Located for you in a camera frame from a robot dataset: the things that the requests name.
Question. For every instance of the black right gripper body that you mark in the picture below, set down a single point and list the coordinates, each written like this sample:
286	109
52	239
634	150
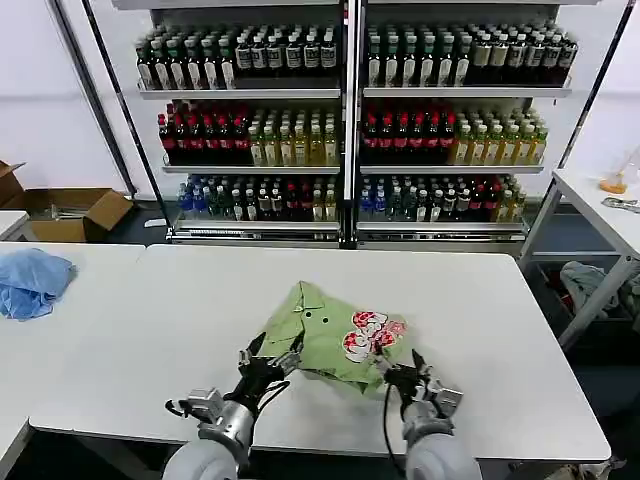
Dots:
406	385

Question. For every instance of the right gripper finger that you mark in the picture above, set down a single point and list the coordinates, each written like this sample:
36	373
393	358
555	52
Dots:
423	372
385	369

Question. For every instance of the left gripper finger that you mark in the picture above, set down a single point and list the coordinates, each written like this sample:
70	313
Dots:
252	352
291	360

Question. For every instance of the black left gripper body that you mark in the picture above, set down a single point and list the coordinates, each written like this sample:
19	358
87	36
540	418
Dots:
260	377

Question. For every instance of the green shirt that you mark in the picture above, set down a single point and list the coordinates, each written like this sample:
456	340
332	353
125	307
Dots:
325	345

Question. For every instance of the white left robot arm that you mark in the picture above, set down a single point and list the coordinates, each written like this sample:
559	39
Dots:
220	440

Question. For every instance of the black basket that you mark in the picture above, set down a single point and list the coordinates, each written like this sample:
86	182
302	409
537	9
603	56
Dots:
555	295

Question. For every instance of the grey crumpled clothes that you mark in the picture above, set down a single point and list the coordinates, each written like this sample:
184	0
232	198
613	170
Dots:
585	285

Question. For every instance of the open brown cardboard box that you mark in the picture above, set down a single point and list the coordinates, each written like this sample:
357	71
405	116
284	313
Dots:
75	212

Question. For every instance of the shelf rack with bottles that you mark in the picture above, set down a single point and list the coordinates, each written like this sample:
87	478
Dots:
450	125
250	125

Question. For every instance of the crumpled blue cloth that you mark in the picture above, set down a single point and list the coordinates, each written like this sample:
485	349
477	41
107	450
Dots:
30	285

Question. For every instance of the white side table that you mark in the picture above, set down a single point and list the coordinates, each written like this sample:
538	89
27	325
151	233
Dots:
595	210

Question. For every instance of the silver metal tool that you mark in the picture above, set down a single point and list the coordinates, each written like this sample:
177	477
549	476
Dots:
620	204

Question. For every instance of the small orange object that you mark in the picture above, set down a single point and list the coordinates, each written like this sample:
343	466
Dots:
612	184

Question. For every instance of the small white table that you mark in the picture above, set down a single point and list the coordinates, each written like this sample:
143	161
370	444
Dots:
10	222

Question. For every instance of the brown cardboard box flap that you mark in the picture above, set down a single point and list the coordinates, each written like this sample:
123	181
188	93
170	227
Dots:
7	175

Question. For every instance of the black metal frame pole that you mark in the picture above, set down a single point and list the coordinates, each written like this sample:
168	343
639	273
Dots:
127	110
595	85
95	100

